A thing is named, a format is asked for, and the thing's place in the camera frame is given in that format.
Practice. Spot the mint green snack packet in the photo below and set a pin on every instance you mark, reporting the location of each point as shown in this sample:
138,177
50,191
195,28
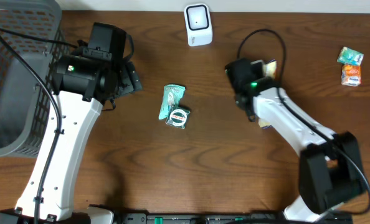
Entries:
172,95

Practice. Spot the yellow snack bag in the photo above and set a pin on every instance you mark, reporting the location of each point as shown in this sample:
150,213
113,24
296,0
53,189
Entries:
269,70

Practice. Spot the small orange juice carton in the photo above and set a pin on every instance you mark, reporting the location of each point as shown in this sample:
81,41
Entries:
351,75

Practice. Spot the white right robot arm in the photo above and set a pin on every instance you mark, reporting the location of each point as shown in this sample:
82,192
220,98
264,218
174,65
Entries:
330,167

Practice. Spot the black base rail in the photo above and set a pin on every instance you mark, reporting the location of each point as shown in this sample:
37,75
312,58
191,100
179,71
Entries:
160,218

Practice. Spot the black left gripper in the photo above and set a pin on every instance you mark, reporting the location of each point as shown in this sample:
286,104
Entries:
132,81

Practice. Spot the white barcode scanner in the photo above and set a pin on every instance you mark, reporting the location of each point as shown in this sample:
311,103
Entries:
198,24

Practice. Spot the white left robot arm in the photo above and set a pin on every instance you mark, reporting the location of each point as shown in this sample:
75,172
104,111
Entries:
81,87

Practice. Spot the round dark green packet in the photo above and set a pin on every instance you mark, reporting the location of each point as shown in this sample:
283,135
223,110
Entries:
178,117

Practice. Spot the small teal white packet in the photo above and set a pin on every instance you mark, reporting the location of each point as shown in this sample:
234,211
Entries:
350,57

